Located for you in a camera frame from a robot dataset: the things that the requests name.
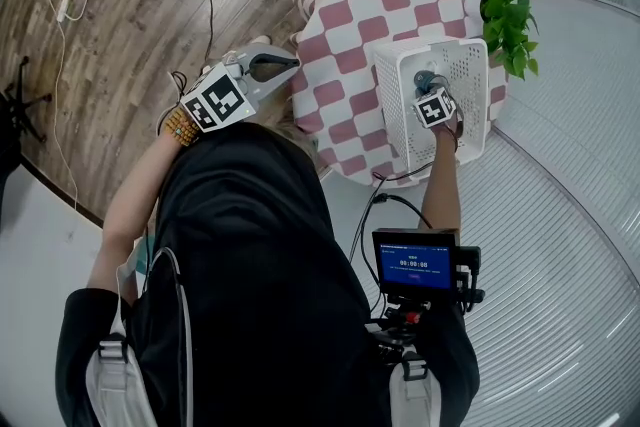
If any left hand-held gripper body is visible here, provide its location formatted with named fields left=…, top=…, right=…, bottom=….
left=179, top=47, right=262, bottom=136

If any small monitor blue screen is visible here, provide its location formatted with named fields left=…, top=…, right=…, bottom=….
left=372, top=227, right=484, bottom=311

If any person's right forearm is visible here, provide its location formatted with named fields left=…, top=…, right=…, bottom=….
left=422, top=122, right=464, bottom=236

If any green potted plant white pot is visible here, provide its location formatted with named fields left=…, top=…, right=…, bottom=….
left=462, top=0, right=542, bottom=82

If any black office chair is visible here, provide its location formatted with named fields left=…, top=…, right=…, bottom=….
left=0, top=56, right=55, bottom=216

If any person's black shirt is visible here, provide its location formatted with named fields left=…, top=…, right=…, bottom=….
left=53, top=122, right=482, bottom=427

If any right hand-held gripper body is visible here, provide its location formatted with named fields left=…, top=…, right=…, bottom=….
left=410, top=86, right=459, bottom=131

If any round table, checkered cloth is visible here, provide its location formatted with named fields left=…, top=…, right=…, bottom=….
left=289, top=0, right=511, bottom=189

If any wooden bead bracelet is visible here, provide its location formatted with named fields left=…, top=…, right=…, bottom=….
left=158, top=107, right=201, bottom=149

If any white power cable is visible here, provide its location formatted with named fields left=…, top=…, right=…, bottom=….
left=46, top=0, right=174, bottom=212

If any white plastic basket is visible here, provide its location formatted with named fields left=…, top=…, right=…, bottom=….
left=372, top=36, right=491, bottom=189

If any person's left forearm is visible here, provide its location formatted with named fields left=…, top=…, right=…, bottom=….
left=99, top=137, right=187, bottom=241

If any grey shoulder strap harness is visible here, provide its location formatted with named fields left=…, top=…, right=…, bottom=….
left=84, top=247, right=444, bottom=427

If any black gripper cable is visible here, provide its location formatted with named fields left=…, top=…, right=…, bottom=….
left=348, top=164, right=437, bottom=322

